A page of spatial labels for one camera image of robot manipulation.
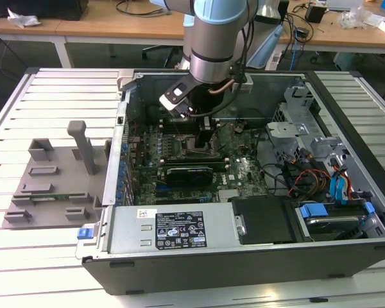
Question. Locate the clear plastic bag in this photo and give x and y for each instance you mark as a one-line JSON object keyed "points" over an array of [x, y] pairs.
{"points": [[356, 17]]}

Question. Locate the green motherboard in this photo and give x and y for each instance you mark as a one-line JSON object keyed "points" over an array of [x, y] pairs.
{"points": [[147, 150]]}

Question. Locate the pale teal cabinet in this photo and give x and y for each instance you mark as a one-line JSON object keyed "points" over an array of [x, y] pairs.
{"points": [[349, 61]]}

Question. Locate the small black box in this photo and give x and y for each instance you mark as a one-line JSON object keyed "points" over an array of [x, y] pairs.
{"points": [[315, 13]]}

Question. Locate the crumpled white paper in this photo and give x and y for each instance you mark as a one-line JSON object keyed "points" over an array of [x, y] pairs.
{"points": [[22, 17]]}

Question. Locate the silver power supply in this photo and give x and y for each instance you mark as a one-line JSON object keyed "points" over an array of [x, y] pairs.
{"points": [[131, 231]]}

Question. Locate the black graphics card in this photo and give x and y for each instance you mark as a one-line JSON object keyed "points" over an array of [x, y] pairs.
{"points": [[189, 174]]}

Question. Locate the grey device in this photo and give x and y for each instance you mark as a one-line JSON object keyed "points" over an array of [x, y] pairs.
{"points": [[343, 4]]}

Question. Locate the wooden desk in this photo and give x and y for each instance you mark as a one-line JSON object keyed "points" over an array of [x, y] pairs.
{"points": [[19, 27], [99, 27]]}

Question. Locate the hard disk blue carrier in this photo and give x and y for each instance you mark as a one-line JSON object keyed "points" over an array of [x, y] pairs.
{"points": [[333, 224]]}

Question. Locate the coin cell battery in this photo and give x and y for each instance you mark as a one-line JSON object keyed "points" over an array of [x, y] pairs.
{"points": [[239, 128]]}

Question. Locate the black PC case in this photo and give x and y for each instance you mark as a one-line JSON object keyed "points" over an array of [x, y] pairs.
{"points": [[211, 269]]}

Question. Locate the CPU socket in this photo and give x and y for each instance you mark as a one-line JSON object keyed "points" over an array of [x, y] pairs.
{"points": [[188, 146]]}

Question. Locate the grey parts rack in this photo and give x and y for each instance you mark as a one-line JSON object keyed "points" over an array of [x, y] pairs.
{"points": [[67, 179]]}

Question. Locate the green RAM stick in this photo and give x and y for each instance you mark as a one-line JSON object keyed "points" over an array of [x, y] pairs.
{"points": [[62, 196]]}

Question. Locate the black RAM slot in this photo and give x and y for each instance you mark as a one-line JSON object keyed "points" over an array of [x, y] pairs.
{"points": [[192, 159], [219, 165], [179, 129], [176, 122]]}

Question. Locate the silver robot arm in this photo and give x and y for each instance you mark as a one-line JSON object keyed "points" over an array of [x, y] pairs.
{"points": [[211, 48]]}

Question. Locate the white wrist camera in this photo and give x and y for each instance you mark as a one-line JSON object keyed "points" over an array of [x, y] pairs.
{"points": [[168, 102]]}

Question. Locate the silver metal drive cage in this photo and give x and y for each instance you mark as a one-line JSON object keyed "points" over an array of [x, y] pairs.
{"points": [[288, 128]]}

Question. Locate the silver chipset heatsink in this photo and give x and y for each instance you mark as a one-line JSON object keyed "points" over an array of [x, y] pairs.
{"points": [[229, 195]]}

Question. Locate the black plastic shroud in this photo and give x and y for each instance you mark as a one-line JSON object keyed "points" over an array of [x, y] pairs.
{"points": [[263, 218]]}

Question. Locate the blue case latch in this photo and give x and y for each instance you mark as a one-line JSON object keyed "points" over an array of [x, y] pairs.
{"points": [[85, 233]]}

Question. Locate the large black box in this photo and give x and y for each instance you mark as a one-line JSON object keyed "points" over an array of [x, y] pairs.
{"points": [[35, 8]]}

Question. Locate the black power adapter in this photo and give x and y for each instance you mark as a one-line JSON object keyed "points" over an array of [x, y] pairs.
{"points": [[303, 33]]}

